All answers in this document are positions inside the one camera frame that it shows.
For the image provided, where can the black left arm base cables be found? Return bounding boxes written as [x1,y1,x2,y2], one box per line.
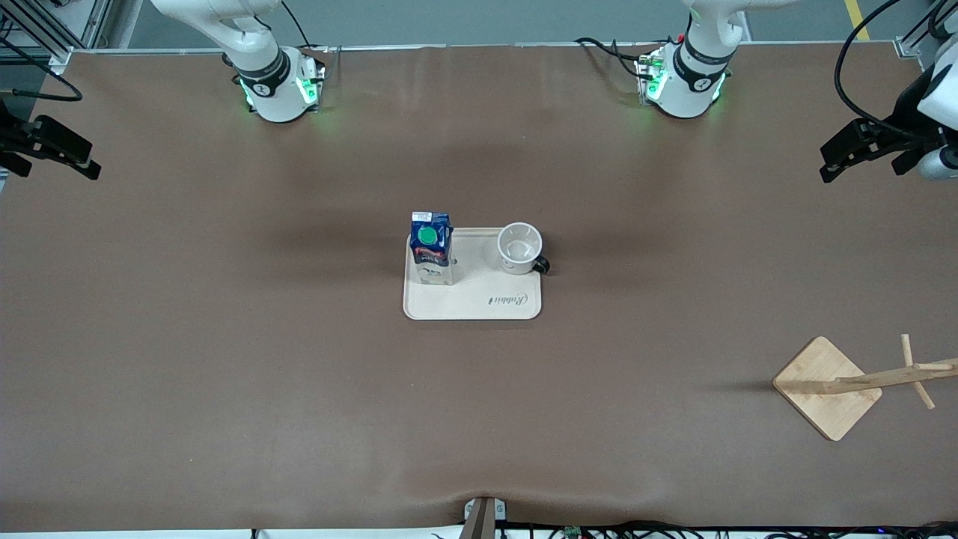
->
[575,36,652,79]

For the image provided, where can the metal table clamp bracket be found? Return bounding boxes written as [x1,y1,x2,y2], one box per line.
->
[463,496,507,539]

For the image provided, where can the wooden mug stand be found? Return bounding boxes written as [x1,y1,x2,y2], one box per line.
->
[772,334,958,442]

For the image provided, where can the aluminium frame profile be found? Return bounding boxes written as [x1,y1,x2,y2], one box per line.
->
[894,0,958,59]
[0,0,113,72]

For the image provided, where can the white smiley mug black handle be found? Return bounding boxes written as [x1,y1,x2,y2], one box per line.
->
[497,222,551,275]

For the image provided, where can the blue milk carton green cap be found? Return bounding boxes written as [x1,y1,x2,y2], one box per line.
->
[409,211,455,287]

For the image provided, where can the black right arm base cable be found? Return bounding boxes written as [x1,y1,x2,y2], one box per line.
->
[281,0,330,53]

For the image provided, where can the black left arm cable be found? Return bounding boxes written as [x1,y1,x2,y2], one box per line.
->
[835,0,923,141]

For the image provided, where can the cream rectangular tray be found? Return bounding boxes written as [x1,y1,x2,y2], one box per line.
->
[403,227,541,321]

